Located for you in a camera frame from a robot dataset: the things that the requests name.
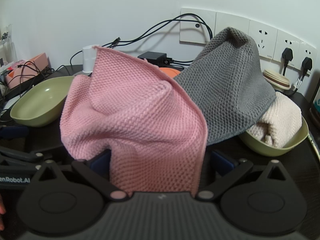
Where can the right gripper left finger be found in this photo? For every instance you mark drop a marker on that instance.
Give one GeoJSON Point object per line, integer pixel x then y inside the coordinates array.
{"type": "Point", "coordinates": [96, 172]}

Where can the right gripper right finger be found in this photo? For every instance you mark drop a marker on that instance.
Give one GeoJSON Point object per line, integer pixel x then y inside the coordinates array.
{"type": "Point", "coordinates": [226, 171]}

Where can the pink waffle cloth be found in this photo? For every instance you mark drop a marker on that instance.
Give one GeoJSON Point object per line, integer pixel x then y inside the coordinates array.
{"type": "Point", "coordinates": [156, 134]}

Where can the orange container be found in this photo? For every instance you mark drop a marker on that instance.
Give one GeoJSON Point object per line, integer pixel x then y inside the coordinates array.
{"type": "Point", "coordinates": [171, 72]}

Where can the cream waffle cloth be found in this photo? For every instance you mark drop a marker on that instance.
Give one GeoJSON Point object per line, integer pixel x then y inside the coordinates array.
{"type": "Point", "coordinates": [279, 123]}

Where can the grey waffle cloth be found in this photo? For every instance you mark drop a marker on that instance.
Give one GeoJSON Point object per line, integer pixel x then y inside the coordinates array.
{"type": "Point", "coordinates": [228, 86]}

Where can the beige round lid stack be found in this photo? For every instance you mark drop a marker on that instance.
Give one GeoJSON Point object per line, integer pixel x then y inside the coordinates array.
{"type": "Point", "coordinates": [278, 81]}

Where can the pink box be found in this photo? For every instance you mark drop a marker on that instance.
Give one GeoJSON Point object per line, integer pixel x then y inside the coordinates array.
{"type": "Point", "coordinates": [22, 71]}

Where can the white paper cup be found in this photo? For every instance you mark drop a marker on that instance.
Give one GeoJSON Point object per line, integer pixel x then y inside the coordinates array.
{"type": "Point", "coordinates": [89, 54]}

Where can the black plug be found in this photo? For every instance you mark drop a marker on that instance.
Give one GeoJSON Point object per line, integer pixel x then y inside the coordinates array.
{"type": "Point", "coordinates": [287, 56]}
{"type": "Point", "coordinates": [307, 65]}

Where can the black power adapter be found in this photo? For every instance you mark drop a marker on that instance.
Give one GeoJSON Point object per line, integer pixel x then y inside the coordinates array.
{"type": "Point", "coordinates": [156, 58]}

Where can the white wall socket strip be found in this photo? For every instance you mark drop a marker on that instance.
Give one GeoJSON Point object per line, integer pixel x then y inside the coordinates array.
{"type": "Point", "coordinates": [213, 29]}

